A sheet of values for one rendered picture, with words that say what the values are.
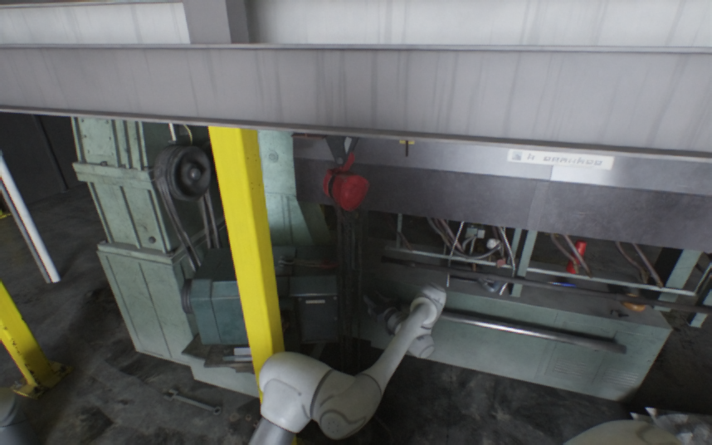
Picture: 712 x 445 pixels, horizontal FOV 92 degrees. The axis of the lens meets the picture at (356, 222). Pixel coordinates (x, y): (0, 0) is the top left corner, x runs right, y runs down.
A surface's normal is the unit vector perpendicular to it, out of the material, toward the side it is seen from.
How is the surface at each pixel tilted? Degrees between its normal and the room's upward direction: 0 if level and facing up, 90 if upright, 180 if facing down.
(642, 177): 78
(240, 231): 90
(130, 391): 0
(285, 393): 37
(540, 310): 90
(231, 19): 90
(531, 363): 90
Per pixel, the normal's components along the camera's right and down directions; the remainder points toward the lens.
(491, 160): -0.27, 0.25
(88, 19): -0.28, 0.44
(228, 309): 0.06, 0.46
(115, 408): 0.00, -0.89
